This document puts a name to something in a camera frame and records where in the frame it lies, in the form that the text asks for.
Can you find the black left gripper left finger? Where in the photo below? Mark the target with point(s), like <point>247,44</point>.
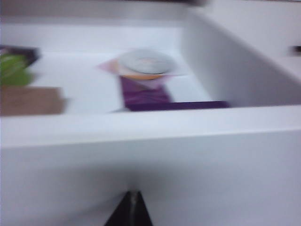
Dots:
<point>122,214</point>

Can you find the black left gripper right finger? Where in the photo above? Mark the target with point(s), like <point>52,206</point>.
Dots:
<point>142,214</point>

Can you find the silver beer can gold label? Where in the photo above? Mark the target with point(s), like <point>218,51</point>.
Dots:
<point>145,63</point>

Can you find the purple flat box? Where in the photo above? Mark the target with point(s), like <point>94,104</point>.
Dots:
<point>145,96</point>

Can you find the brown cardboard box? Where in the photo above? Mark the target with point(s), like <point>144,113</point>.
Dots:
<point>28,101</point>

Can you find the green packet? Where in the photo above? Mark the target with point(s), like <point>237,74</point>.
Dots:
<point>11,70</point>

